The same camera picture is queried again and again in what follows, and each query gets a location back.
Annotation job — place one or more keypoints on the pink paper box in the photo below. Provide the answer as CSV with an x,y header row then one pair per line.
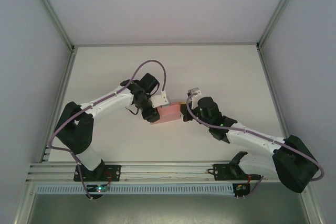
x,y
169,113

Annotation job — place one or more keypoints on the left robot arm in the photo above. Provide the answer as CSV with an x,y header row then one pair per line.
x,y
105,103

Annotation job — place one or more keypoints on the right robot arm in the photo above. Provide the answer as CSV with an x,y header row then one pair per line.
x,y
252,137

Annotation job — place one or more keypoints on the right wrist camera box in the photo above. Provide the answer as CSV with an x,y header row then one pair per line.
x,y
195,100

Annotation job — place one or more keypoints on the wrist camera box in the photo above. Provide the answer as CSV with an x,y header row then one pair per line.
x,y
160,100
195,100

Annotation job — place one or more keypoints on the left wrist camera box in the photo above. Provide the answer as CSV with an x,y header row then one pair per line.
x,y
160,100

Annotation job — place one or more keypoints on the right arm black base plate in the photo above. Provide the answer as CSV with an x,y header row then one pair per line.
x,y
219,171

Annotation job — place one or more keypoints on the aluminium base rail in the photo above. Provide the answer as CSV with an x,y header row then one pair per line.
x,y
168,167

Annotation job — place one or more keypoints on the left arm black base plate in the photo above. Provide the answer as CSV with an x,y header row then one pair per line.
x,y
114,169

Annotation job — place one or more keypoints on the aluminium frame post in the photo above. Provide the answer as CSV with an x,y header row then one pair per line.
x,y
50,9
278,6
23,205
312,208

